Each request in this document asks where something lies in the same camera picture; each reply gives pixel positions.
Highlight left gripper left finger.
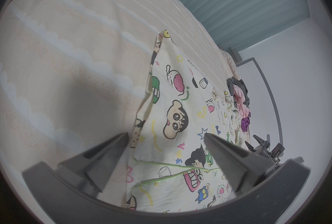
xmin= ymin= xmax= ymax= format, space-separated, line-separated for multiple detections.
xmin=58 ymin=132 xmax=129 ymax=193

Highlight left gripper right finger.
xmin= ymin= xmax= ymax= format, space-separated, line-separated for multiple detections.
xmin=204 ymin=133 xmax=275 ymax=193

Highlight white printed pyjama top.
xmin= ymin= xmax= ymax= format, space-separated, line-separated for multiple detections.
xmin=126 ymin=29 xmax=251 ymax=214

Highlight bed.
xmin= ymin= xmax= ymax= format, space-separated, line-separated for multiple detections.
xmin=0 ymin=0 xmax=283 ymax=214

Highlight purple garment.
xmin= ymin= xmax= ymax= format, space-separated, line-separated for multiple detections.
xmin=241 ymin=117 xmax=252 ymax=132

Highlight black garment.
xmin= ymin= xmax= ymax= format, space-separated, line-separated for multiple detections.
xmin=241 ymin=80 xmax=251 ymax=110

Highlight pink garment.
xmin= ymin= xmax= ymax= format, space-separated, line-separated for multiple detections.
xmin=233 ymin=87 xmax=251 ymax=118

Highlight dark grey garment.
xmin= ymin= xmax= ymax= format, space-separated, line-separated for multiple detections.
xmin=226 ymin=77 xmax=251 ymax=110

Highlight cream pillow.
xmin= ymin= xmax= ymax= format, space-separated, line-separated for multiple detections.
xmin=220 ymin=49 xmax=238 ymax=75

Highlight grey bedside table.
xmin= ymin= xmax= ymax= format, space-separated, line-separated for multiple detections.
xmin=217 ymin=44 xmax=240 ymax=62

